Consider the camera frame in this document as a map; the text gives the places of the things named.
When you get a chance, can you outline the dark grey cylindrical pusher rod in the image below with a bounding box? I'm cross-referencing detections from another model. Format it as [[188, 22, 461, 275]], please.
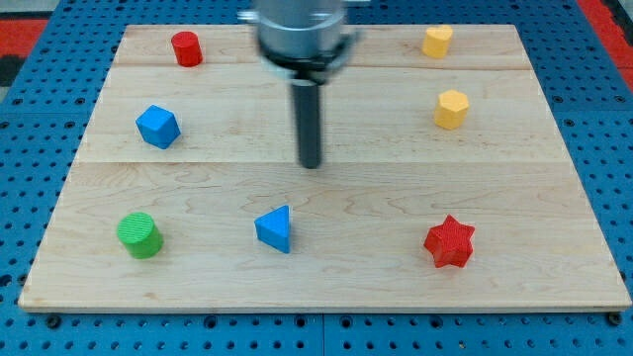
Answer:
[[291, 84, 321, 169]]

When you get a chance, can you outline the yellow hexagon block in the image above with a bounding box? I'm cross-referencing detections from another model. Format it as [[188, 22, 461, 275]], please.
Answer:
[[433, 89, 470, 130]]

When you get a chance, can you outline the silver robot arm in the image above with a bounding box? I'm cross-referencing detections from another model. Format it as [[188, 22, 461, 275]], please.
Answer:
[[237, 0, 361, 169]]

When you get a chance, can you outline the yellow heart block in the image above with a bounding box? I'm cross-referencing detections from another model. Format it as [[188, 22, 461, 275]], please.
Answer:
[[421, 25, 453, 58]]

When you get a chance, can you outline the red cylinder block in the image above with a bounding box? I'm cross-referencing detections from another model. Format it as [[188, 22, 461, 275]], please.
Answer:
[[171, 31, 203, 67]]

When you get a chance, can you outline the light wooden board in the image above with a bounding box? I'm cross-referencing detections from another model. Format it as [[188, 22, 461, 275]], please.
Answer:
[[19, 25, 631, 313]]

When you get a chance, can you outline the blue triangle block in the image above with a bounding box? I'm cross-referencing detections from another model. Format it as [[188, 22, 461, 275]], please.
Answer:
[[254, 206, 291, 254]]

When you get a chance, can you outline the blue cube block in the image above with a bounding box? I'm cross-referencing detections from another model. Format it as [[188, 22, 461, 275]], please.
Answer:
[[136, 105, 181, 149]]

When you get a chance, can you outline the red star block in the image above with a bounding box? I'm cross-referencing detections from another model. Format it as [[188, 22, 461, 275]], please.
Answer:
[[422, 215, 476, 268]]

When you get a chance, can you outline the green cylinder block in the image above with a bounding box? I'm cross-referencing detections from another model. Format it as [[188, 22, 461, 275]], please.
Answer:
[[117, 212, 164, 259]]

